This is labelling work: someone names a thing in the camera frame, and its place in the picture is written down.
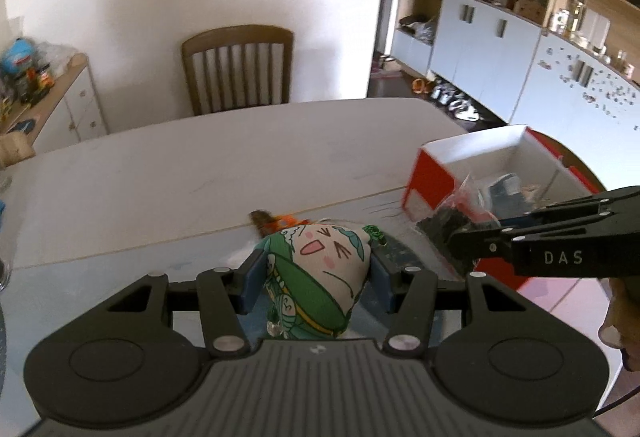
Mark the brown bead bracelet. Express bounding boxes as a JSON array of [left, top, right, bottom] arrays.
[[248, 208, 276, 238]]

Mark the green cartoon plush pillow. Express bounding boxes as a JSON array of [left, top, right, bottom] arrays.
[[257, 223, 385, 339]]

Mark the orange crochet fish keychain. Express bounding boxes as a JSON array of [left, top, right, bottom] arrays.
[[273, 215, 310, 231]]

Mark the person's hand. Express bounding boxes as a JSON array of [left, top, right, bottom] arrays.
[[599, 278, 640, 372]]

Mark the brown wooden chair near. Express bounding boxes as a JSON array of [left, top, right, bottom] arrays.
[[532, 131, 606, 194]]

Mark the brown wooden chair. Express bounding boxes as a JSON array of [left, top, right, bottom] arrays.
[[180, 24, 295, 116], [532, 131, 606, 194]]

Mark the dark grey wipes packet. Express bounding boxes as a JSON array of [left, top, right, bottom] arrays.
[[487, 173, 527, 218]]

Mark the red white cardboard box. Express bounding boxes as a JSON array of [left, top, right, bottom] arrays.
[[401, 124, 609, 293]]

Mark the white tall cabinet unit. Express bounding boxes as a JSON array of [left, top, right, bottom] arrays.
[[389, 0, 640, 158]]

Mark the white wooden sideboard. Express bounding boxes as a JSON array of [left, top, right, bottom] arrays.
[[1, 54, 108, 154]]

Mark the brown wooden chair far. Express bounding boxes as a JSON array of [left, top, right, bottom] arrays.
[[180, 24, 295, 116]]

